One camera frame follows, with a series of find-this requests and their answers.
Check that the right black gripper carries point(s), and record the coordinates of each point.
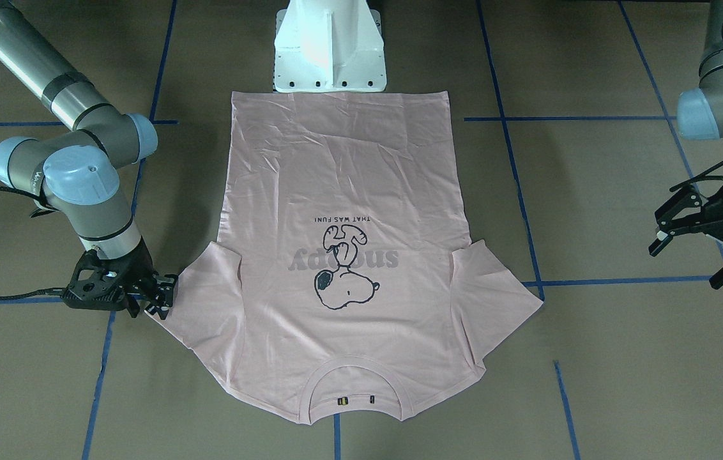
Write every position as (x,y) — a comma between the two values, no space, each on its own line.
(138,266)

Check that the pink Snoopy t-shirt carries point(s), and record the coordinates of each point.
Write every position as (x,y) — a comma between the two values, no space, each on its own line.
(344,277)

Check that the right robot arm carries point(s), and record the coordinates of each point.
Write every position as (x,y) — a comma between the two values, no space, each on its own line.
(76,174)

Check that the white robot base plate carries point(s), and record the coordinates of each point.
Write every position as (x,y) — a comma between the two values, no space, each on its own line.
(323,46)

